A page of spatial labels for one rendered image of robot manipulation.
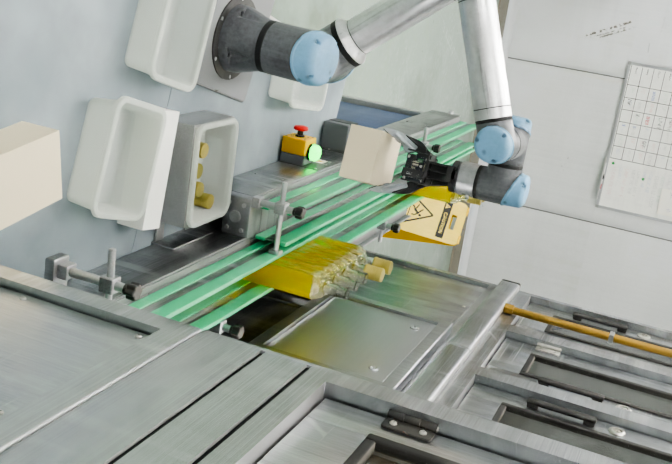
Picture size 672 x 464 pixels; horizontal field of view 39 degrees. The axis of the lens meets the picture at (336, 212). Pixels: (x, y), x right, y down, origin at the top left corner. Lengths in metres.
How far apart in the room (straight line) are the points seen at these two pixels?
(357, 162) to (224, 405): 1.13
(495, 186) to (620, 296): 6.19
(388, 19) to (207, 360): 1.14
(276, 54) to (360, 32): 0.21
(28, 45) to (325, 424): 0.84
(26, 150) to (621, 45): 6.68
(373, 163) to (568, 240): 6.11
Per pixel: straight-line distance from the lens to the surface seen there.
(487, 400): 2.11
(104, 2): 1.76
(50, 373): 1.13
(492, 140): 1.89
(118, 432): 1.00
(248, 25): 2.08
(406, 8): 2.10
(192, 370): 1.13
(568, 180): 8.04
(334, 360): 2.06
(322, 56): 2.04
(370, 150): 2.10
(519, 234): 8.20
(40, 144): 1.56
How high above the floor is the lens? 1.77
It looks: 20 degrees down
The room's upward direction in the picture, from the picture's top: 104 degrees clockwise
